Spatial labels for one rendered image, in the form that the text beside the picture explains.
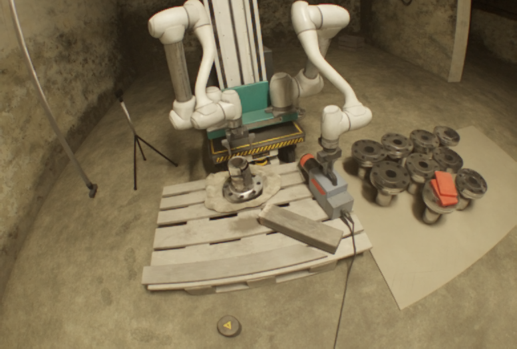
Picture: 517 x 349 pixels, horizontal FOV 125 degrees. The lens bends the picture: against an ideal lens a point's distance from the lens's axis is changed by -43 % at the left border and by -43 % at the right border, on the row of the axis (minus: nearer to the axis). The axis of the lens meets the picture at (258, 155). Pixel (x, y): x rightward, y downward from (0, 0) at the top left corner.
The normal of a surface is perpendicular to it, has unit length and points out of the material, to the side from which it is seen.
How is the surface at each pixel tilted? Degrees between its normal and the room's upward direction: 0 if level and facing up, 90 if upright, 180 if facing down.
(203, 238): 0
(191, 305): 0
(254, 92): 90
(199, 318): 0
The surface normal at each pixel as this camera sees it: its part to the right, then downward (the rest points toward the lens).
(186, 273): -0.12, -0.79
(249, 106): 0.24, 0.57
